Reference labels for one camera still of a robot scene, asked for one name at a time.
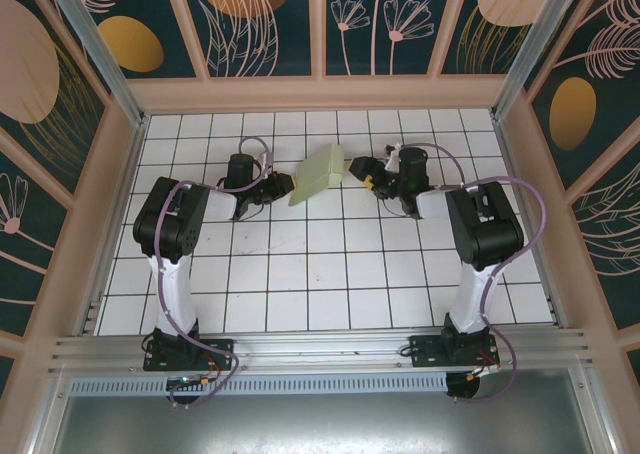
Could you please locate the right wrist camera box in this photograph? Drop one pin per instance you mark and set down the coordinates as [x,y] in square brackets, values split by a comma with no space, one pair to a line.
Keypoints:
[392,150]

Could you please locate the light green paper box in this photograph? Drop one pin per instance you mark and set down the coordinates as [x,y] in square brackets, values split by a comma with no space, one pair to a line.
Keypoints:
[315,174]

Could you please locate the grey metal sheet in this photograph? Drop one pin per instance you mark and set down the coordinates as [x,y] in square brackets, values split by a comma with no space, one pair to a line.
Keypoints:
[320,424]

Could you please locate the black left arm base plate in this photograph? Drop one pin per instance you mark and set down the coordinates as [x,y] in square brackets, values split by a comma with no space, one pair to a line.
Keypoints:
[220,350]

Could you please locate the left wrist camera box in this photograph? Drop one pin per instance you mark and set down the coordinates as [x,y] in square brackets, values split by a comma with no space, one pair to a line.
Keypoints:
[265,163]

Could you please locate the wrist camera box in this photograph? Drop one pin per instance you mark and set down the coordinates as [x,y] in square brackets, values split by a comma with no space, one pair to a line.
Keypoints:
[392,150]
[265,163]

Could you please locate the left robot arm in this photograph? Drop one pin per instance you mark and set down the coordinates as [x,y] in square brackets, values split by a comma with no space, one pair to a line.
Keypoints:
[170,219]

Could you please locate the aluminium mounting rail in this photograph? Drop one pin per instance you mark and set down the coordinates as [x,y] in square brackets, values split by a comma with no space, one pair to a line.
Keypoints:
[320,346]

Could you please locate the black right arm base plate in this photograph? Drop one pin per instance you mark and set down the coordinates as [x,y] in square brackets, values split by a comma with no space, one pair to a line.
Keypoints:
[425,351]

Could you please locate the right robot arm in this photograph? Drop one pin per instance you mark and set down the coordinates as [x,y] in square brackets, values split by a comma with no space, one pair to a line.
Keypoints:
[490,224]

